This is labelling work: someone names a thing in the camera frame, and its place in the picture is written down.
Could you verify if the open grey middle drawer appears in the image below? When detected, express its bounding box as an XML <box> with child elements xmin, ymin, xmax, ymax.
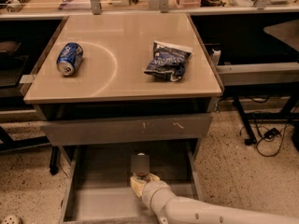
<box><xmin>59</xmin><ymin>140</ymin><xmax>203</xmax><ymax>224</ymax></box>

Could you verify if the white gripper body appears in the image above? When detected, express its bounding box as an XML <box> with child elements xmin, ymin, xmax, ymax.
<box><xmin>142</xmin><ymin>180</ymin><xmax>175</xmax><ymax>208</ymax></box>

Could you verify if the blue crumpled chip bag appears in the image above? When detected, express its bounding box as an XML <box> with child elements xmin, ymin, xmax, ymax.
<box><xmin>144</xmin><ymin>41</ymin><xmax>192</xmax><ymax>82</ymax></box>

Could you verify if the grey drawer cabinet beige top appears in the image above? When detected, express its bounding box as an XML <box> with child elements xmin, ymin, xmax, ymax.
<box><xmin>20</xmin><ymin>12</ymin><xmax>224</xmax><ymax>161</ymax></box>

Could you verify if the black power adapter with cables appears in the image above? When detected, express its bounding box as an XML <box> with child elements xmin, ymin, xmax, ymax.
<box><xmin>244</xmin><ymin>124</ymin><xmax>288</xmax><ymax>158</ymax></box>

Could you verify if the black desk leg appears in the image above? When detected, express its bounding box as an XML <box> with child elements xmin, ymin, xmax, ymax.
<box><xmin>233</xmin><ymin>96</ymin><xmax>257</xmax><ymax>146</ymax></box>

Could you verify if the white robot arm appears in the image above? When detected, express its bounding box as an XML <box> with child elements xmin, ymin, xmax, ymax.
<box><xmin>130</xmin><ymin>173</ymin><xmax>299</xmax><ymax>224</ymax></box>

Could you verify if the blue Pepsi soda can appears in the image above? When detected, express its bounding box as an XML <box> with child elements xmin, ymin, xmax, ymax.
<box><xmin>56</xmin><ymin>42</ymin><xmax>83</xmax><ymax>77</ymax></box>

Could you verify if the clear plastic water bottle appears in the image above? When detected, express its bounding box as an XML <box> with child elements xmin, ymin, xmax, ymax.
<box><xmin>131</xmin><ymin>153</ymin><xmax>150</xmax><ymax>178</ymax></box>

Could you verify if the grey top drawer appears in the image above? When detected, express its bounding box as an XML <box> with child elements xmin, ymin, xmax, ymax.
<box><xmin>42</xmin><ymin>113</ymin><xmax>212</xmax><ymax>146</ymax></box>

